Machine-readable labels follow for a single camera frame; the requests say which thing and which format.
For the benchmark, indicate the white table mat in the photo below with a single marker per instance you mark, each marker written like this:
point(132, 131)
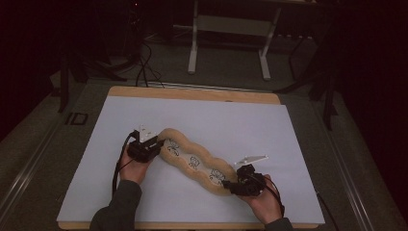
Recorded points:
point(205, 122)

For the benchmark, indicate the black angled stand leg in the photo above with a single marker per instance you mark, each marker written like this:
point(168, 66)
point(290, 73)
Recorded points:
point(327, 102)

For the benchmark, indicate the tan plush pad black underside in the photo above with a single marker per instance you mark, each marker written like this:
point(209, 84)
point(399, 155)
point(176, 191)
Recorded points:
point(195, 160)

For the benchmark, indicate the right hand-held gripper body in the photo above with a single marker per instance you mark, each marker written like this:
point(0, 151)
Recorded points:
point(251, 184)

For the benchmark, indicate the person's left hand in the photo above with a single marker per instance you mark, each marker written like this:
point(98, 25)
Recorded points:
point(134, 170)

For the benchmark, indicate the person's right hand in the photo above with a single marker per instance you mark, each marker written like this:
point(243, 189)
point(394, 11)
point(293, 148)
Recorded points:
point(266, 205)

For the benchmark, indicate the white metal stand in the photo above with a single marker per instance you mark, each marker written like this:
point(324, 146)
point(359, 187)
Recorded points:
point(231, 25)

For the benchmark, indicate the metal floor rail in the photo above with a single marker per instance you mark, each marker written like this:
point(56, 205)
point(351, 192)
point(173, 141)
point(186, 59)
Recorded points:
point(349, 179)
point(25, 173)

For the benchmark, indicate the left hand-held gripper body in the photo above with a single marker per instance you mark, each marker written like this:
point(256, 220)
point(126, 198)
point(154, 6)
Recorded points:
point(142, 150)

